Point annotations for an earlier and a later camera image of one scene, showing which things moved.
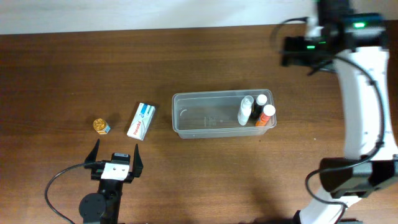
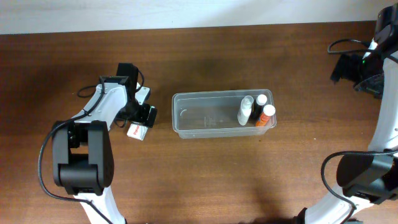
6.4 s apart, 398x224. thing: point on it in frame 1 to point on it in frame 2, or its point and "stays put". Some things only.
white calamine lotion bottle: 245,109 stays put
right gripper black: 290,50 to 339,70
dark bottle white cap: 257,106 stays put
